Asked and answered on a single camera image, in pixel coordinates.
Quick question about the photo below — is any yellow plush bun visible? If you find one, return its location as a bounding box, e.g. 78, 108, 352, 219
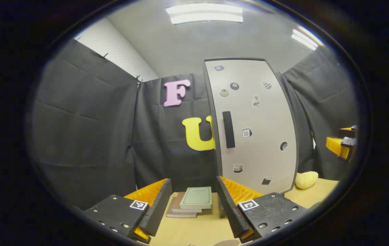
295, 171, 319, 190

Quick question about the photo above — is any black cabinet door handle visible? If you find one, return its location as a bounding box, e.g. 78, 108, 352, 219
223, 111, 236, 149

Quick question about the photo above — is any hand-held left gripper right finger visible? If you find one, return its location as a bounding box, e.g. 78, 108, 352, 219
215, 176, 309, 244

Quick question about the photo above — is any brown book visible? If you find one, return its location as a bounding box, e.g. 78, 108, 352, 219
166, 197, 198, 218
171, 191, 202, 214

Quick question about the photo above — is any narrow ceiling light panel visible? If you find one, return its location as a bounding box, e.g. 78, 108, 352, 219
291, 27, 322, 51

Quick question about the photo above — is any black backdrop cloth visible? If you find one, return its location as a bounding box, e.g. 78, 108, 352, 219
32, 39, 359, 209

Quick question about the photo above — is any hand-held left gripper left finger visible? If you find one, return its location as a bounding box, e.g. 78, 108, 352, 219
83, 178, 173, 245

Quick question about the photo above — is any green notebook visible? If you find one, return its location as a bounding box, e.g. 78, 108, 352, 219
180, 187, 213, 209

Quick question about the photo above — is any long ceiling light panel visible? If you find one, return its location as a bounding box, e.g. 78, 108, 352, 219
166, 3, 243, 25

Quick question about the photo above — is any grey cabinet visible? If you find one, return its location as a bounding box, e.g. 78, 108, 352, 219
201, 56, 299, 219

